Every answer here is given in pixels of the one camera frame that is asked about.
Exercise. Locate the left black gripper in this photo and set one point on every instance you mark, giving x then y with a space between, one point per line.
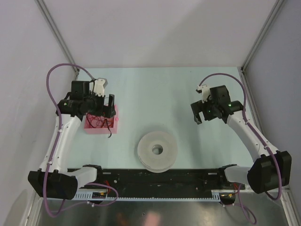
103 106

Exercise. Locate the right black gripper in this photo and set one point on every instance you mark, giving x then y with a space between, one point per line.
202 109

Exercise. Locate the white plastic spool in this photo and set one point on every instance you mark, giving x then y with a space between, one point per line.
157 151

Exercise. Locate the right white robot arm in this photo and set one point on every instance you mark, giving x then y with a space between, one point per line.
271 168

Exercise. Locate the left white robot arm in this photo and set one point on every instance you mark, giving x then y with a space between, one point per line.
52 179

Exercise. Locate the pink plastic box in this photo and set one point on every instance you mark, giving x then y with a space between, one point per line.
99 125

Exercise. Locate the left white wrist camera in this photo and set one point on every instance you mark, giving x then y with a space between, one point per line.
99 87

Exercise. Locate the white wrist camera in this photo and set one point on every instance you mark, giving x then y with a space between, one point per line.
204 90
99 87

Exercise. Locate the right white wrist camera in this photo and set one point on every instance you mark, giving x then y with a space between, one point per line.
204 90

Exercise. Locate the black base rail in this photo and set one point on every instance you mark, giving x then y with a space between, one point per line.
172 184

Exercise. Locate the left aluminium frame post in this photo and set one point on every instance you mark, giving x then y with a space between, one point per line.
54 29

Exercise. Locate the aluminium frame post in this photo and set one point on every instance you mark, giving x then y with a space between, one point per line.
54 29
263 32

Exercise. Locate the right aluminium frame post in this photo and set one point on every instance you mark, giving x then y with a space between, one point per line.
263 32

